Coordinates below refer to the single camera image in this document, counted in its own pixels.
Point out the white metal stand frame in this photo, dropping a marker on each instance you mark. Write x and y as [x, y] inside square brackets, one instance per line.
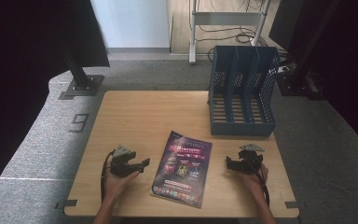
[227, 18]

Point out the purple glossy magazine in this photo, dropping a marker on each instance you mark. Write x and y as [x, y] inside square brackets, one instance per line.
[181, 171]

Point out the white power strip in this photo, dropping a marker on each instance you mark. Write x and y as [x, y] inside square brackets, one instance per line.
[284, 68]

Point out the black stand with base plate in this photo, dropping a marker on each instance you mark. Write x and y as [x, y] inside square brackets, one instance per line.
[82, 84]

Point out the blue plastic file rack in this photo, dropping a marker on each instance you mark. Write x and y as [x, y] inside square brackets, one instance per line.
[242, 124]

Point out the person's left hand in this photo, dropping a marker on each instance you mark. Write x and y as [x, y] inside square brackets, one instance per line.
[116, 186]

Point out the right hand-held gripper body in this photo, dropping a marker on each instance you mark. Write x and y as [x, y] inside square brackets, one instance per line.
[250, 161]

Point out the black stand with dark base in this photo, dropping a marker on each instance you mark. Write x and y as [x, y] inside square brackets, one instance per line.
[295, 82]

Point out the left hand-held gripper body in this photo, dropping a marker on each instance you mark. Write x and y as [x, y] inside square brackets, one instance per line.
[121, 165]

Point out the person's right hand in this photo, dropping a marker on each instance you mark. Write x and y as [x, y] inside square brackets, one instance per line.
[257, 180]

